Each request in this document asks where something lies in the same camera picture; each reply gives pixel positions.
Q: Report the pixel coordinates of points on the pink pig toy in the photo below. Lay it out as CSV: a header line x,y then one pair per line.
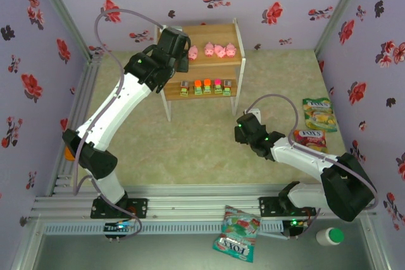
x,y
193,52
209,50
219,52
231,50

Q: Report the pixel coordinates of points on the grey top toy car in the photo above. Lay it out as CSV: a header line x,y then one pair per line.
x,y
184,88
226,87

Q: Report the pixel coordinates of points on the orange top toy car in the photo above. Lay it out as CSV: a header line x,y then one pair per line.
x,y
207,86
198,87

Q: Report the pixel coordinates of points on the pink top toy car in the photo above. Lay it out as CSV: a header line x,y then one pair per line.
x,y
217,86

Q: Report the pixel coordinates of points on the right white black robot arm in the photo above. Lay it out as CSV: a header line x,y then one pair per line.
x,y
300,159

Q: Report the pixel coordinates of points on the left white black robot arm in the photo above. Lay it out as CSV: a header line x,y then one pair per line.
x,y
120,105

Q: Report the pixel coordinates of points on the red Fox's candy bag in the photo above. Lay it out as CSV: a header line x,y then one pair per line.
x,y
311,138

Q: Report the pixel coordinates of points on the green Fox's candy bag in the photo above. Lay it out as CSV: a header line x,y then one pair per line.
x,y
318,113

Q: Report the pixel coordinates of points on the teal Fox's candy bag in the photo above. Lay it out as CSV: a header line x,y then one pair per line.
x,y
237,235

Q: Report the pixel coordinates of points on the white bottle green cap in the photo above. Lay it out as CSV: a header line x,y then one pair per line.
x,y
330,236

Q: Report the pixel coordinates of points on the jar with orange lid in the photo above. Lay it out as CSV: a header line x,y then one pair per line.
x,y
69,153

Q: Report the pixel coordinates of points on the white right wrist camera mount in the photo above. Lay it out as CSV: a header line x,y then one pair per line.
x,y
255,114

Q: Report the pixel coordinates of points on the wooden shelf white frame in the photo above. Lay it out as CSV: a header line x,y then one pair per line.
x,y
215,34

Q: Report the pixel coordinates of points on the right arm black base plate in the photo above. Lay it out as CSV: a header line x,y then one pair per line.
x,y
269,206

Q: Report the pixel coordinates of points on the aluminium side rail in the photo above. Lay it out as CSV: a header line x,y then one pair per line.
x,y
87,83

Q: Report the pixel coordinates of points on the aluminium mounting rail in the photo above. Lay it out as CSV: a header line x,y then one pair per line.
x,y
196,197

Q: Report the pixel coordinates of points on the aluminium corner post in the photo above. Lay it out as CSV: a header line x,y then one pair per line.
x,y
343,7
60,7

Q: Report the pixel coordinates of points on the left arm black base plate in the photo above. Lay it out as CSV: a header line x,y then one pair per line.
x,y
139,208

